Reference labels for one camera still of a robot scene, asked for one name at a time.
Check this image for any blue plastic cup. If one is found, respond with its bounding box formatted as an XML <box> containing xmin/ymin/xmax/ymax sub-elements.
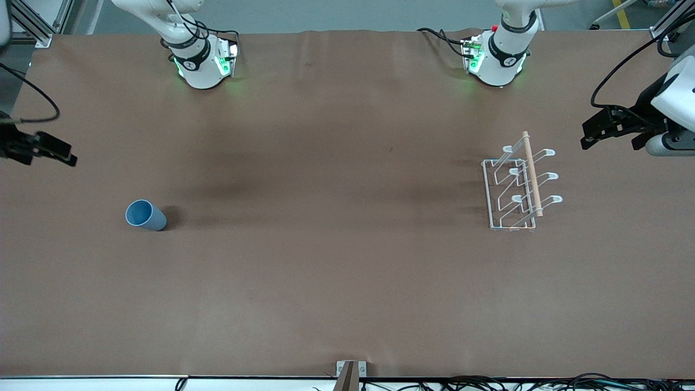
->
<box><xmin>125</xmin><ymin>199</ymin><xmax>167</xmax><ymax>231</ymax></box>

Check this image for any white wheeled stand leg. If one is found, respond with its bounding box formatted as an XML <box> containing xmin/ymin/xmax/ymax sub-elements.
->
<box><xmin>591</xmin><ymin>0</ymin><xmax>652</xmax><ymax>29</ymax></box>

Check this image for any paper table cover sheet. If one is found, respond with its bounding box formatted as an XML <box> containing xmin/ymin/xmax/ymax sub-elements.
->
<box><xmin>0</xmin><ymin>28</ymin><xmax>695</xmax><ymax>379</ymax></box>

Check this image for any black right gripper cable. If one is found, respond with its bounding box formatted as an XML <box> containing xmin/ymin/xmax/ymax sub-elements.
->
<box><xmin>0</xmin><ymin>62</ymin><xmax>60</xmax><ymax>123</ymax></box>

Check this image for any white wire cup rack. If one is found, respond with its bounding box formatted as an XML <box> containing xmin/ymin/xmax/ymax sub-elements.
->
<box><xmin>481</xmin><ymin>131</ymin><xmax>564</xmax><ymax>232</ymax></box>

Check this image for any aluminium frame post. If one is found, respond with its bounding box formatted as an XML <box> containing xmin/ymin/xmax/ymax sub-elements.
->
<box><xmin>0</xmin><ymin>0</ymin><xmax>53</xmax><ymax>48</ymax></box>
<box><xmin>650</xmin><ymin>0</ymin><xmax>695</xmax><ymax>42</ymax></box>

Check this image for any black left arm base cable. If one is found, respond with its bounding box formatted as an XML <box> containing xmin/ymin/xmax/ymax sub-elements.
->
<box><xmin>417</xmin><ymin>27</ymin><xmax>473</xmax><ymax>59</ymax></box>

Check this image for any black arm base cable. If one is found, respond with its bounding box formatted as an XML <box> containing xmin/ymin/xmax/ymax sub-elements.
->
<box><xmin>166</xmin><ymin>0</ymin><xmax>241</xmax><ymax>52</ymax></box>
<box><xmin>417</xmin><ymin>27</ymin><xmax>473</xmax><ymax>59</ymax></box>

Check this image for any black right arm base cable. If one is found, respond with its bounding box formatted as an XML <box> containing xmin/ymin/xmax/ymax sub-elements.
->
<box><xmin>166</xmin><ymin>0</ymin><xmax>241</xmax><ymax>52</ymax></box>

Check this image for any black cable bundle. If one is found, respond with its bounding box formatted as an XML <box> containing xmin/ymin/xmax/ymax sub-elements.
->
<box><xmin>358</xmin><ymin>372</ymin><xmax>695</xmax><ymax>391</ymax></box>

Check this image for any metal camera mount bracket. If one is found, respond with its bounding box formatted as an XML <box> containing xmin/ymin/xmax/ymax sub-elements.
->
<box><xmin>336</xmin><ymin>361</ymin><xmax>367</xmax><ymax>391</ymax></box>

